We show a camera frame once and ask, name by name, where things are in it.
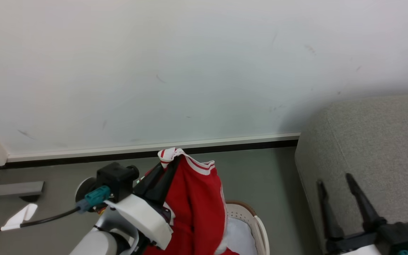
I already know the grey fabric sofa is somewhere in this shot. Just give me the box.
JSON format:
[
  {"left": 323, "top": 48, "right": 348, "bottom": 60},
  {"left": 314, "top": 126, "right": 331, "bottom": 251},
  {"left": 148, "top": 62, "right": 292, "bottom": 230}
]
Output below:
[{"left": 295, "top": 93, "right": 408, "bottom": 255}]

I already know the teal cable connector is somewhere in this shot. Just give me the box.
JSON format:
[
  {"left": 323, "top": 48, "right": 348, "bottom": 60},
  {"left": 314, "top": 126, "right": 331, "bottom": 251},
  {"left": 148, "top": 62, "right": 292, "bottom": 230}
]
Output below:
[{"left": 76, "top": 185, "right": 112, "bottom": 214}]

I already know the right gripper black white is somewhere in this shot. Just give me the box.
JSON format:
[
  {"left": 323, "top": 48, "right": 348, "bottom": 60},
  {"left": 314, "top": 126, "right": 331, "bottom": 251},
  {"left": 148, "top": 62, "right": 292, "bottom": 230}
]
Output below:
[{"left": 316, "top": 172, "right": 388, "bottom": 255}]

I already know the white perforated laundry basket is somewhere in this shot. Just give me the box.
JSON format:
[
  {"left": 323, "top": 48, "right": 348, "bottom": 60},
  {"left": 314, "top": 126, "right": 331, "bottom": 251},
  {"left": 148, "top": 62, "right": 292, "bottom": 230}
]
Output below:
[{"left": 225, "top": 200, "right": 270, "bottom": 255}]

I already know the white cable tag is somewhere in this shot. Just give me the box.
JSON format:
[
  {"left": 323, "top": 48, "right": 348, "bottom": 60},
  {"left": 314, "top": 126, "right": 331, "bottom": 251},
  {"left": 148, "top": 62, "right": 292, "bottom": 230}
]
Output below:
[{"left": 0, "top": 203, "right": 38, "bottom": 231}]

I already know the light blue cloth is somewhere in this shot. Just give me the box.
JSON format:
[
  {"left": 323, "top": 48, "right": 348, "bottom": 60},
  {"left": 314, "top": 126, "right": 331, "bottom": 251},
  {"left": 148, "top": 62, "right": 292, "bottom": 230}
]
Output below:
[{"left": 225, "top": 217, "right": 258, "bottom": 255}]

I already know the white and black baseboard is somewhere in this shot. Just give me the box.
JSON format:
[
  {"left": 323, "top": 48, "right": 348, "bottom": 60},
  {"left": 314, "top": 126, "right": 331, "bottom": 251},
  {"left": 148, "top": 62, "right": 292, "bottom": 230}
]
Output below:
[{"left": 6, "top": 132, "right": 301, "bottom": 164}]

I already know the thin black cable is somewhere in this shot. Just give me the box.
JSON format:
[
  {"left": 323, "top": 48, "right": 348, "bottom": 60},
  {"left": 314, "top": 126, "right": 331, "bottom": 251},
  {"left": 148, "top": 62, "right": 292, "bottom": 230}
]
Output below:
[{"left": 0, "top": 207, "right": 81, "bottom": 236}]

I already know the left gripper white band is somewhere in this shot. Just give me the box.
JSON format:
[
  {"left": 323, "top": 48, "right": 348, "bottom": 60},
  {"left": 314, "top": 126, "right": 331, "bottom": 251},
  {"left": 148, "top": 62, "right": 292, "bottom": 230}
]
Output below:
[{"left": 104, "top": 155, "right": 182, "bottom": 250}]

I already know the red garment with white stripes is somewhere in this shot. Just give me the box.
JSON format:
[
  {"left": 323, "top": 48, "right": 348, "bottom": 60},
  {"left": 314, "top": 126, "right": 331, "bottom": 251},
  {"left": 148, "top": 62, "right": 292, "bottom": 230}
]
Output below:
[{"left": 141, "top": 147, "right": 240, "bottom": 255}]

